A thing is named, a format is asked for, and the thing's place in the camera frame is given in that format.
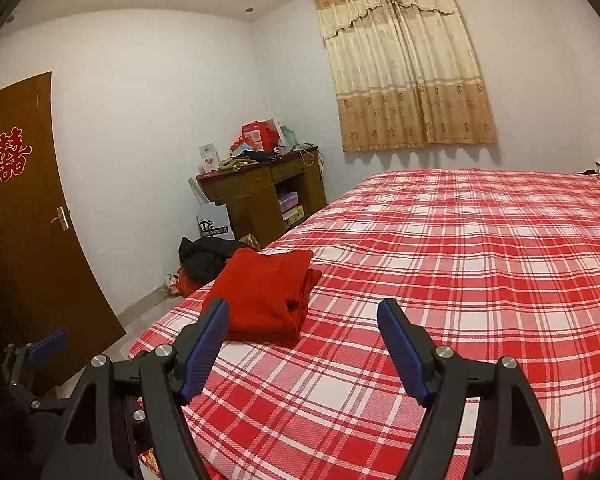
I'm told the red knitted sweater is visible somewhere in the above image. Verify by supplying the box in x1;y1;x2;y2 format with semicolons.
202;248;322;347

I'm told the brown wooden door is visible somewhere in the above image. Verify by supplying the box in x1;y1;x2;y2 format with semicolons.
0;73;124;393

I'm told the black bag on floor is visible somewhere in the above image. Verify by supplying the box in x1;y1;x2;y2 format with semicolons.
178;237;249;286

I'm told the red double happiness sticker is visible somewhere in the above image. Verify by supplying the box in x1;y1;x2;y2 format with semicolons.
0;126;33;183

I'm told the white blue paper bag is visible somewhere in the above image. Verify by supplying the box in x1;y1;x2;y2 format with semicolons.
188;177;235;240

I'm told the white card on desk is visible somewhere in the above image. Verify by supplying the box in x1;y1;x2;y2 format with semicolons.
199;143;220;174

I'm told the brown wooden desk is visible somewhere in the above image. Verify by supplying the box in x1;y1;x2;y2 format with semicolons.
196;146;327;246

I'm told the red gift box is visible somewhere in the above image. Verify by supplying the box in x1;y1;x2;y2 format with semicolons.
242;120;279;152

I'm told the beige patterned curtain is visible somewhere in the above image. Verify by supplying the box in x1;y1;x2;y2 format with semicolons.
313;0;496;153

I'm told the metal door handle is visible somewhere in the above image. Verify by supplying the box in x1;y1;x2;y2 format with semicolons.
50;206;71;232

